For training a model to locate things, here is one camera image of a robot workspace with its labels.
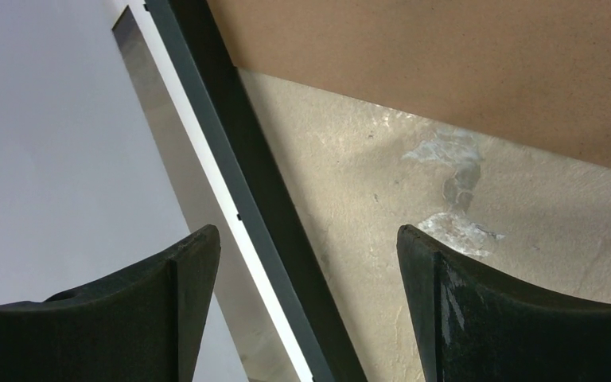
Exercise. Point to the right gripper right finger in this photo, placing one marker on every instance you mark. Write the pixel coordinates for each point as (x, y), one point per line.
(475, 323)

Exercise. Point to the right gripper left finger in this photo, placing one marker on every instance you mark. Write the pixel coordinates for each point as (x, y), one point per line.
(144, 322)

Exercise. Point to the sunflower photo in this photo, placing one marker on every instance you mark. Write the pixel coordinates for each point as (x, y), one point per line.
(247, 336)

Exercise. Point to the black picture frame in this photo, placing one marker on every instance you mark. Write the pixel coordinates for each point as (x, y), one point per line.
(297, 295)

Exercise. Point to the brown backing board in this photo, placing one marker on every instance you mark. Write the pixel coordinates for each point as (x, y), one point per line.
(532, 72)

